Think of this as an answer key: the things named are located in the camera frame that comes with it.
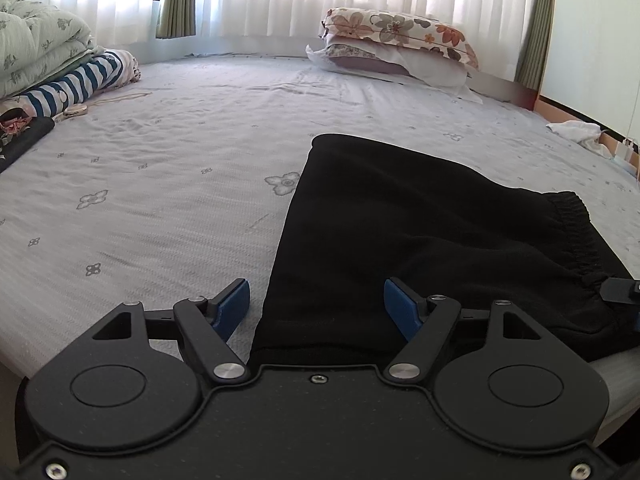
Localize white crumpled cloth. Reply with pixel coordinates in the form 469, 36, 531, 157
545, 120, 614, 157

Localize black pants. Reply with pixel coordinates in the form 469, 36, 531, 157
248, 133, 640, 367

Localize blue white striped cloth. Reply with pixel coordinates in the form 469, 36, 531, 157
9, 49, 142, 120

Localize floral pillow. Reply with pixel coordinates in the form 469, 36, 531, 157
319, 7, 481, 72

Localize wooden bed frame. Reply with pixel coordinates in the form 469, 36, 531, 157
467, 67, 640, 163

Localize small round pendant with cord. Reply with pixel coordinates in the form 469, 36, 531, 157
52, 90, 152, 124

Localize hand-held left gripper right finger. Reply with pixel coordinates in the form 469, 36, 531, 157
383, 276, 549, 386

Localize grey patterned bed sheet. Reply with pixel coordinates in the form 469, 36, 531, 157
0, 54, 640, 433

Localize white sheer curtain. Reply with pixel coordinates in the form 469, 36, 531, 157
0, 0, 542, 63

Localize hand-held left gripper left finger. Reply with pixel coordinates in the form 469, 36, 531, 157
92, 278, 251, 386

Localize pink floral cloth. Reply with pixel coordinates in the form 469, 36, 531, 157
0, 97, 32, 137

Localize green floral folded quilt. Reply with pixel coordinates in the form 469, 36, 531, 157
0, 0, 107, 100

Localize dark cloth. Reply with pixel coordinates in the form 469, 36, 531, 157
0, 117, 56, 175

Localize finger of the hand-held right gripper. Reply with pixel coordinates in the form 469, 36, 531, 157
600, 276, 640, 307

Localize white pillow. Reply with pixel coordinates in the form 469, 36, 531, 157
305, 42, 484, 105

